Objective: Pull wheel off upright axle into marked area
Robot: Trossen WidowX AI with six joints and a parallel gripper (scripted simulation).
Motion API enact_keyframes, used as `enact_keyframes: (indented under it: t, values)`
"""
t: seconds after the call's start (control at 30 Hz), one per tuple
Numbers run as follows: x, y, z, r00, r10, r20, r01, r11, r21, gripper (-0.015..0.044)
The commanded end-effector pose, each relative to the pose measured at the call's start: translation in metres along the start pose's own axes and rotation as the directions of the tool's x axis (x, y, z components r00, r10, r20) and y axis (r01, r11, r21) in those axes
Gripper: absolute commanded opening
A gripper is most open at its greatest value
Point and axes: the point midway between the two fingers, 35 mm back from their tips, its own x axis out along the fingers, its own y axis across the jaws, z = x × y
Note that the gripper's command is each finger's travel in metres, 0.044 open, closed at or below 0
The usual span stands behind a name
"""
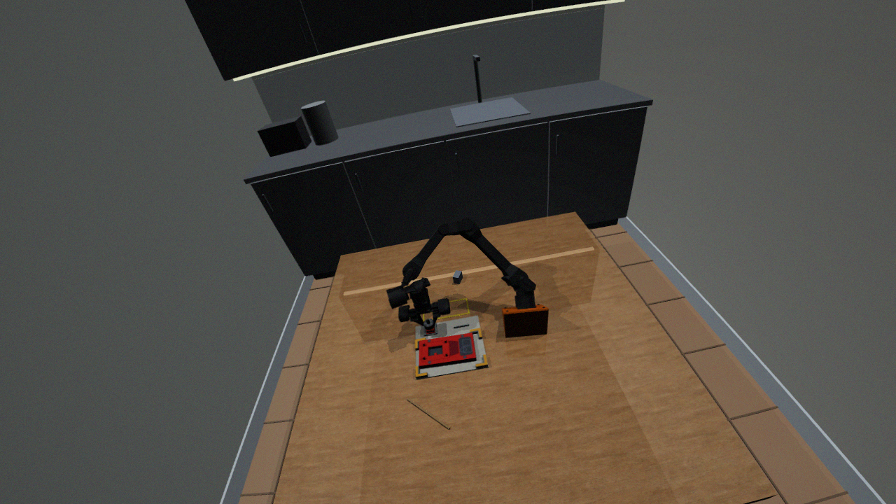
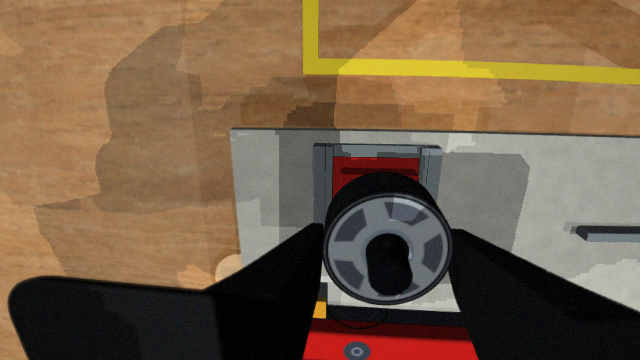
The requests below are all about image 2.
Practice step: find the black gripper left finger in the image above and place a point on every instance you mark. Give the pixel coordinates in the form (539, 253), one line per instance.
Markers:
(262, 312)

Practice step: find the yellow rectangular outline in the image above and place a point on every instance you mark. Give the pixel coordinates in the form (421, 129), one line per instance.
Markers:
(463, 69)

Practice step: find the black wheel with grey hub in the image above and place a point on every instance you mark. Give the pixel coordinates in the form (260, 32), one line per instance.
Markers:
(385, 203)

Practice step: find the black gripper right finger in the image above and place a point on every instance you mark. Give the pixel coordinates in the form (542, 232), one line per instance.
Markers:
(516, 310)

